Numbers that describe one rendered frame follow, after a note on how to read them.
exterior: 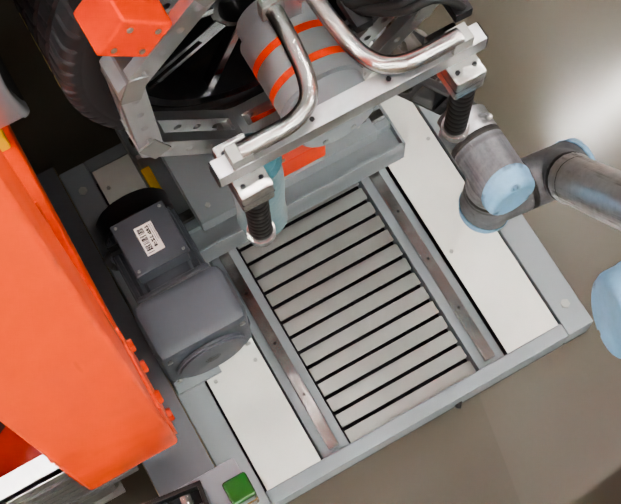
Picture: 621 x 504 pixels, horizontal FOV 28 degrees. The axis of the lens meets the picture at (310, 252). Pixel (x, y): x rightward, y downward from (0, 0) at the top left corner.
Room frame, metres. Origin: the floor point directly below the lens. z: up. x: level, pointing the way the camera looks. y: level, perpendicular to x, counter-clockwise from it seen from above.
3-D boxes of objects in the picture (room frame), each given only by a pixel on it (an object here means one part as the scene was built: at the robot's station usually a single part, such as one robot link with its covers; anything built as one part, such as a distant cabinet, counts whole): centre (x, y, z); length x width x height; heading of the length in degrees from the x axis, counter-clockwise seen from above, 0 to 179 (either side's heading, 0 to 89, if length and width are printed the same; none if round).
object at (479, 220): (0.77, -0.32, 0.51); 0.12 x 0.09 x 0.12; 110
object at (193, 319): (0.76, 0.28, 0.26); 0.42 x 0.18 x 0.35; 26
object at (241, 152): (0.78, 0.06, 1.03); 0.19 x 0.18 x 0.11; 26
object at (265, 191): (0.67, 0.08, 0.93); 0.09 x 0.05 x 0.05; 26
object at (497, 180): (0.77, -0.31, 0.62); 0.12 x 0.09 x 0.10; 26
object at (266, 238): (0.64, 0.07, 0.83); 0.04 x 0.04 x 0.16
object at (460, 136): (0.79, -0.24, 0.83); 0.04 x 0.04 x 0.16
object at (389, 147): (1.08, 0.09, 0.13); 0.50 x 0.36 x 0.10; 116
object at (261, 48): (0.86, -0.01, 0.85); 0.21 x 0.14 x 0.14; 26
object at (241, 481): (0.28, 0.13, 0.64); 0.04 x 0.04 x 0.04; 26
